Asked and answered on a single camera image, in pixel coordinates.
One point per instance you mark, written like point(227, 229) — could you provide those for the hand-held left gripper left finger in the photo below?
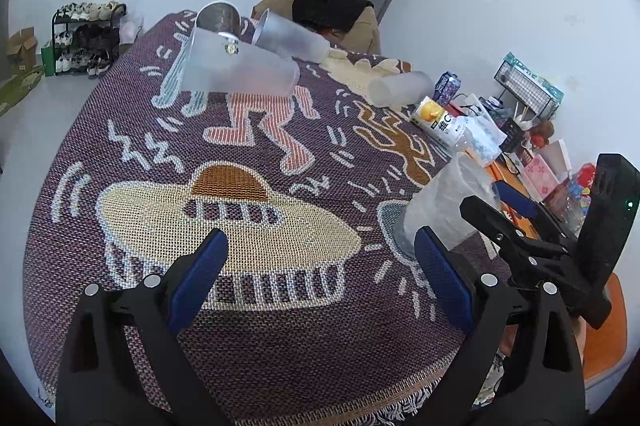
point(201, 278)

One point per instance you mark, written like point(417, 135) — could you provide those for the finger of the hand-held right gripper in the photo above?
point(515, 201)
point(495, 222)

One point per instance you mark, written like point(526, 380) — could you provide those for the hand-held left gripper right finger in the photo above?
point(444, 277)

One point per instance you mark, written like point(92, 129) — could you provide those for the frosted plastic cup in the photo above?
point(440, 206)
point(400, 88)
point(290, 38)
point(240, 68)

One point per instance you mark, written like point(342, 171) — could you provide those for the stainless steel cup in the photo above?
point(217, 17)

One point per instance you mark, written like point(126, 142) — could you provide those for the pink box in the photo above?
point(540, 178)

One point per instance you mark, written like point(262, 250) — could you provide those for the clear plastic bag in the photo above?
point(482, 138)

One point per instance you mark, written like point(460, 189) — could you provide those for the brown plush toy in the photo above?
point(542, 133)

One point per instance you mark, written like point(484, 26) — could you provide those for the orange juice carton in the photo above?
point(440, 121)

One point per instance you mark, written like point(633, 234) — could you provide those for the printed woven blanket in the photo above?
point(300, 331)

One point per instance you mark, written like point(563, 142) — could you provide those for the orange stool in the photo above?
point(607, 341)

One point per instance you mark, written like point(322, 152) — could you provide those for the blue patterned carton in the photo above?
point(446, 87)

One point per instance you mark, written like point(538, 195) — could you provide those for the teal tissue pack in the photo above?
point(522, 67)

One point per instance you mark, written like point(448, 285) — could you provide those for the green floor mat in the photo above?
point(17, 88)

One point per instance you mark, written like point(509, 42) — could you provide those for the green box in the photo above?
point(48, 58)

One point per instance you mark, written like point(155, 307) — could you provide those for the group of shoes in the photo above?
point(82, 37)

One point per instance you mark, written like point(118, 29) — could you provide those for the black cloth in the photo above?
point(330, 3)

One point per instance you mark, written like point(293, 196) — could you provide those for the black shoe rack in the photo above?
point(52, 37)

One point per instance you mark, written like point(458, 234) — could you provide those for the cardboard box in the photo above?
point(21, 48)

